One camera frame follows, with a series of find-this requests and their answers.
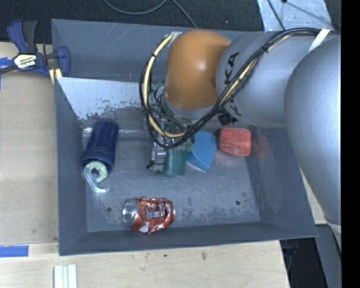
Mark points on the pale wood flat board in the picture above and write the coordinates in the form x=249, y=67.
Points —
x=27, y=160

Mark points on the blue sponge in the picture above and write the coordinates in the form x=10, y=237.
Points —
x=203, y=151

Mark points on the red sponge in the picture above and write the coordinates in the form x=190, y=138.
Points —
x=235, y=141

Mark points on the crushed orange drink can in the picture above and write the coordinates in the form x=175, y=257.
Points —
x=151, y=214

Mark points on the grey metal bin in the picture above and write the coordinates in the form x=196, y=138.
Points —
x=198, y=190

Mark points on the dark blue cylinder with metal hook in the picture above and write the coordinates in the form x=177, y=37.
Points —
x=102, y=142

